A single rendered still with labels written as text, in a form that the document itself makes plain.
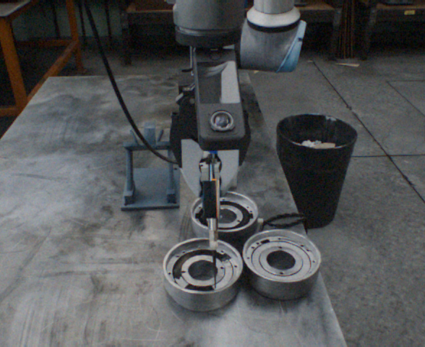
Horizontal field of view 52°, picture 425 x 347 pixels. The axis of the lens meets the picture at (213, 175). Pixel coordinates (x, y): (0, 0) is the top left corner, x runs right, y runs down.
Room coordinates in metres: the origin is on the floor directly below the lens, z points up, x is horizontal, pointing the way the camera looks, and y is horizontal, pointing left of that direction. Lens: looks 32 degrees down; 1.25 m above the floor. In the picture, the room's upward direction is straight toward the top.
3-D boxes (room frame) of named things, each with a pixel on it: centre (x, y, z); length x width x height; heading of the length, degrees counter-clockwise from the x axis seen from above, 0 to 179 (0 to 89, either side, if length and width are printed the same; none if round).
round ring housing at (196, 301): (0.43, 0.01, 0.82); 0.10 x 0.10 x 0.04
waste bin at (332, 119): (1.68, -0.43, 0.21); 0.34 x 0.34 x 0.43
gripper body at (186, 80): (0.50, 0.01, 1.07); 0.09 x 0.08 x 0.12; 4
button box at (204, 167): (0.71, -0.01, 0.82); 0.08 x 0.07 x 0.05; 3
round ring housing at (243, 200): (0.55, -0.02, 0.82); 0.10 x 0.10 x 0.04
